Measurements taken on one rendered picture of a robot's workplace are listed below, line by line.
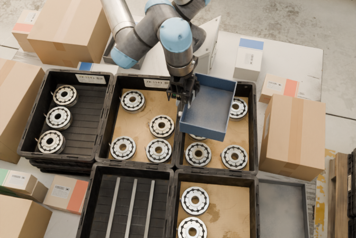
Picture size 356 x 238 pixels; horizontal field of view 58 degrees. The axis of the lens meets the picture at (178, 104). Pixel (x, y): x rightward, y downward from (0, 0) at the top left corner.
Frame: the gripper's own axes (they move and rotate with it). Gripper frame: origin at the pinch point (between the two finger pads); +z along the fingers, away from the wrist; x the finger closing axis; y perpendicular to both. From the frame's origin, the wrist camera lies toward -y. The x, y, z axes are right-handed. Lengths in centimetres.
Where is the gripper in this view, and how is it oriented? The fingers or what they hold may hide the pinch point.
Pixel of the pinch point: (187, 98)
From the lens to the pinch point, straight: 106.9
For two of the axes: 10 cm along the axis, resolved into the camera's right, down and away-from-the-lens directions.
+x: 9.6, 1.9, -2.2
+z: 1.0, 5.1, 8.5
